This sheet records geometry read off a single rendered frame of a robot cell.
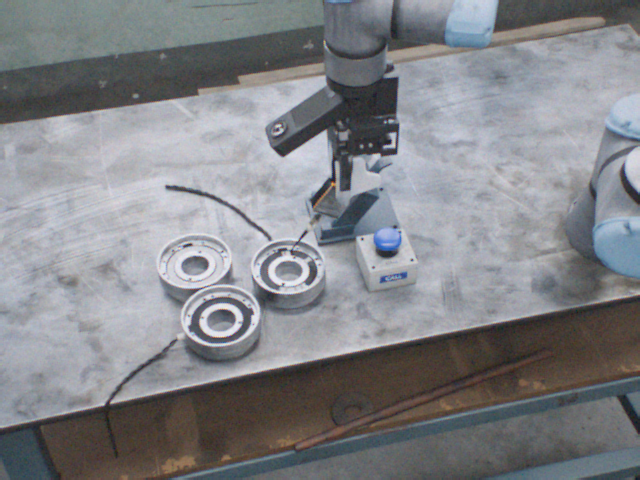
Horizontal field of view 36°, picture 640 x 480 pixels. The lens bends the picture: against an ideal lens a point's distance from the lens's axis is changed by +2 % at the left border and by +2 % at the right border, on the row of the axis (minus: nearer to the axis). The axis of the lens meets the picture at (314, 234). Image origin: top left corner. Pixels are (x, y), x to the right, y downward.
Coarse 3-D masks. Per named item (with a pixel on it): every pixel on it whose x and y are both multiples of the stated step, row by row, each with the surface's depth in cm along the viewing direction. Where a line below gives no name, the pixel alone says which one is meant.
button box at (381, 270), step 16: (368, 240) 137; (368, 256) 135; (384, 256) 135; (400, 256) 135; (416, 256) 138; (368, 272) 134; (384, 272) 134; (400, 272) 135; (416, 272) 136; (368, 288) 136; (384, 288) 136
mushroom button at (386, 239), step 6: (384, 228) 135; (390, 228) 135; (378, 234) 134; (384, 234) 134; (390, 234) 134; (396, 234) 134; (378, 240) 133; (384, 240) 133; (390, 240) 133; (396, 240) 133; (378, 246) 133; (384, 246) 133; (390, 246) 133; (396, 246) 133
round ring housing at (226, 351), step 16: (208, 288) 132; (224, 288) 132; (240, 288) 132; (192, 304) 131; (224, 304) 131; (256, 304) 130; (208, 320) 131; (224, 320) 133; (240, 320) 129; (256, 320) 128; (192, 336) 126; (224, 336) 128; (256, 336) 129; (208, 352) 126; (224, 352) 126; (240, 352) 127
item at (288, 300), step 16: (288, 240) 138; (256, 256) 136; (288, 256) 137; (320, 256) 136; (256, 272) 135; (272, 272) 135; (288, 272) 139; (304, 272) 135; (320, 272) 135; (256, 288) 134; (320, 288) 134; (272, 304) 135; (288, 304) 133; (304, 304) 135
